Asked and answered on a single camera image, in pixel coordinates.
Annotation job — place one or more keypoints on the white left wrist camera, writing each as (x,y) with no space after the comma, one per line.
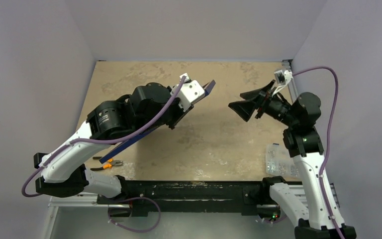
(190,93)

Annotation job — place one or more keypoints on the aluminium side rail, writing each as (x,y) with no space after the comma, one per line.
(291,87)

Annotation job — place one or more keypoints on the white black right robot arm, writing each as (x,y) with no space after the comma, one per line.
(320,217)

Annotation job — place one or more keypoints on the blue wooden picture frame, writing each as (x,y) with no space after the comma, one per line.
(147,103)

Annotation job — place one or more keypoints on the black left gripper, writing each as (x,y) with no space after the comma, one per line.
(180,113)

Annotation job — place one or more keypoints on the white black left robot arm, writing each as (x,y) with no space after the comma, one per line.
(114,124)

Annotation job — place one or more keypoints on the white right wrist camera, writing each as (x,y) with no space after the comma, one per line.
(282,77)

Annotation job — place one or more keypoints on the aluminium front rail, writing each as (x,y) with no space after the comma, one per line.
(72,199)

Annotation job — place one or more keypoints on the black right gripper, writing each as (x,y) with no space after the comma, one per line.
(262,106)

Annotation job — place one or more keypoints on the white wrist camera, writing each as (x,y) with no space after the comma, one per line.
(190,93)
(282,77)

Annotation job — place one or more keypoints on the clear plastic parts box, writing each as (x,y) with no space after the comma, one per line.
(279,163)

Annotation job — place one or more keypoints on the orange handled pliers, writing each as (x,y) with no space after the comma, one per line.
(109,164)

